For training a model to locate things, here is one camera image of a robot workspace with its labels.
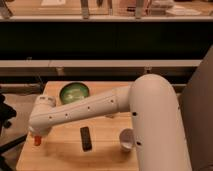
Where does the green ceramic bowl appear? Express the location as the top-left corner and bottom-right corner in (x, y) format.
(59, 82), (90, 104)

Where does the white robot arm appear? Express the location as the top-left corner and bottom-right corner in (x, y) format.
(29, 74), (192, 171)

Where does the black remote control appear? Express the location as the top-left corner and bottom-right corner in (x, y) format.
(80, 127), (92, 151)

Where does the red orange pepper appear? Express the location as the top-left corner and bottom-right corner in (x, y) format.
(34, 135), (42, 146)

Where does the dark grey cabinet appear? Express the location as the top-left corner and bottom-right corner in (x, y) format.
(179, 45), (213, 171)

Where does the black office chair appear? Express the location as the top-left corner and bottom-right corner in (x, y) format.
(0, 94), (27, 171)

